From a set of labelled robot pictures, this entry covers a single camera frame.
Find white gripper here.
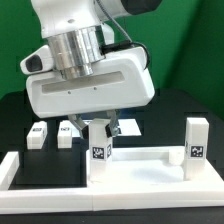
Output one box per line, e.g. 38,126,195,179
26,47,155,139

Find white desk top panel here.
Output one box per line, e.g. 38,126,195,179
86,146,224,193

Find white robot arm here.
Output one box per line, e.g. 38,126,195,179
21,0,162,138

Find fiducial marker sheet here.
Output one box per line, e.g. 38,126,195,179
70,119,142,137

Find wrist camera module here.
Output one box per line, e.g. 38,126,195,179
20,45,54,75

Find white L-shaped fixture frame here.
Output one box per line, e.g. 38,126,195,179
0,152,224,214

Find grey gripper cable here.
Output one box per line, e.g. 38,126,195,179
94,0,151,71

